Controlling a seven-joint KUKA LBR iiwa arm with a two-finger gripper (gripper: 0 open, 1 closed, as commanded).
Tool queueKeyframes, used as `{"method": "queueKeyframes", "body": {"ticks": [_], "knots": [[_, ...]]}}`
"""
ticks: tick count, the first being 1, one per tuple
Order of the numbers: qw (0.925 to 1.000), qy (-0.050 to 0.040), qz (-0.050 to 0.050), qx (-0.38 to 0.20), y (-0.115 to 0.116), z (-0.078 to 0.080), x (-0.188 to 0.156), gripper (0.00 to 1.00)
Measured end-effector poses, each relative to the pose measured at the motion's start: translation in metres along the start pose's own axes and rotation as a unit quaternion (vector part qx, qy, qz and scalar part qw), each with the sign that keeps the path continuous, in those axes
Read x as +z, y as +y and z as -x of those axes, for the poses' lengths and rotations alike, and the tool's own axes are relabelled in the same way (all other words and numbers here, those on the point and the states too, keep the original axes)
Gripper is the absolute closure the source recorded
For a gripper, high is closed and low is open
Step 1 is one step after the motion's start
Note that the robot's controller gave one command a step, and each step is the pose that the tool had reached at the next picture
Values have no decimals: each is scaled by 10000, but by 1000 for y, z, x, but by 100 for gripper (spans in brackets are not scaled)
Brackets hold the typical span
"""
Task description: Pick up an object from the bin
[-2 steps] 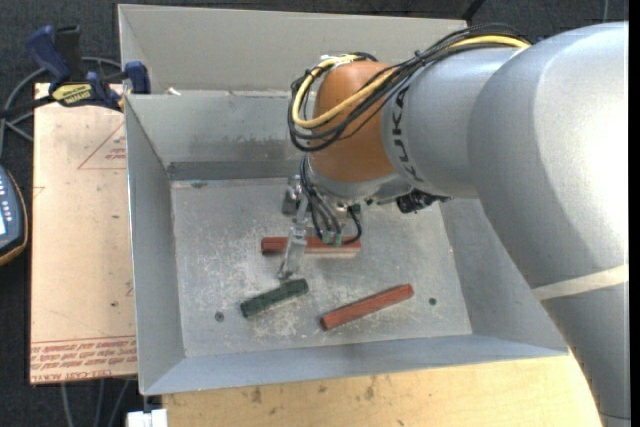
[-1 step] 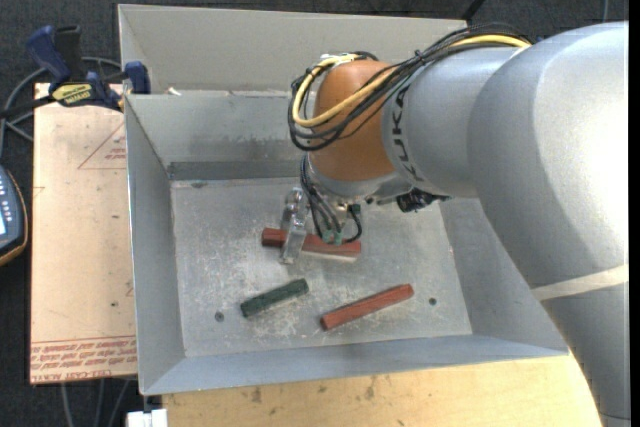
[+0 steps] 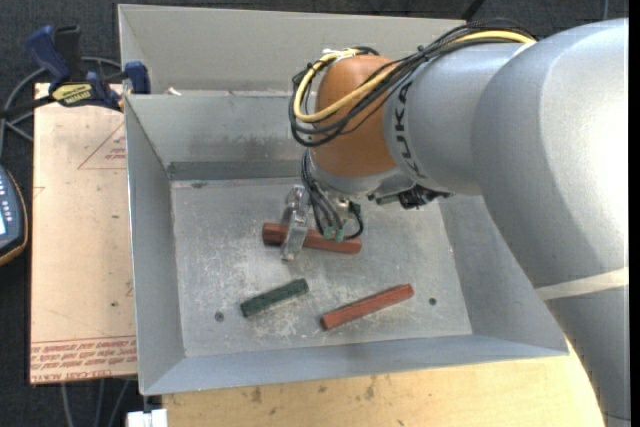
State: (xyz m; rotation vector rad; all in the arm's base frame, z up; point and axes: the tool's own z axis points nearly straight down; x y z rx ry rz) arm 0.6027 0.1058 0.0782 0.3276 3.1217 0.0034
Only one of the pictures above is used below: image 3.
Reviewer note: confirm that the red-brown flat block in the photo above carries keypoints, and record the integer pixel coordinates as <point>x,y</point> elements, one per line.
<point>330,242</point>
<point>367,306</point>

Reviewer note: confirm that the brown cardboard board, red print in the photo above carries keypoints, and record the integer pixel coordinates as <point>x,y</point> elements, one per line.
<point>80,235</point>

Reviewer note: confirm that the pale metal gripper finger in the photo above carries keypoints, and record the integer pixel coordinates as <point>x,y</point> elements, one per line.
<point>296,240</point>
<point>291,207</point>

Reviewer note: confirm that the black cylinder on white bracket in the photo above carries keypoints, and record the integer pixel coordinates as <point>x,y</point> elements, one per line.
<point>411,198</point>

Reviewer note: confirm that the grey metal bin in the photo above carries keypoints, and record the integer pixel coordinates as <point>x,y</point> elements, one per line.
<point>235,265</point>

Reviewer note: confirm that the dark green flat block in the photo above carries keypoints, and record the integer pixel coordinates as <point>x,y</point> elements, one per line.
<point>274,298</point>

